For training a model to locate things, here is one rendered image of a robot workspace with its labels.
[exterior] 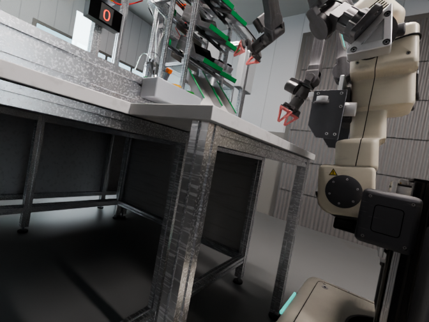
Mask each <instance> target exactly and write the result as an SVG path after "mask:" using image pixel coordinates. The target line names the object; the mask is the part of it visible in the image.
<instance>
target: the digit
mask: <svg viewBox="0 0 429 322"><path fill-rule="evenodd" d="M113 14H114V10H113V9H112V8H110V7H109V6H107V5H106V4H104V3H103V2H102V5H101V10H100V17H99V19H101V20H102V21H104V22H106V23H107V24H109V25H110V26H112V19H113Z"/></svg>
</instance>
